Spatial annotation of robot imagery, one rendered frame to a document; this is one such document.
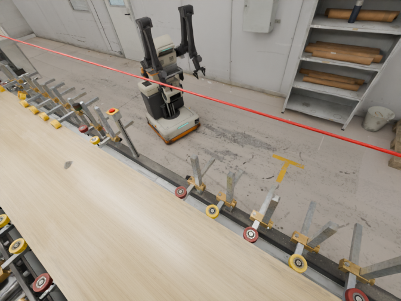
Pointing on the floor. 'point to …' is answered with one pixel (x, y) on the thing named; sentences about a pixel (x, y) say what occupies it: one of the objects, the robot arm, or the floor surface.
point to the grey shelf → (333, 99)
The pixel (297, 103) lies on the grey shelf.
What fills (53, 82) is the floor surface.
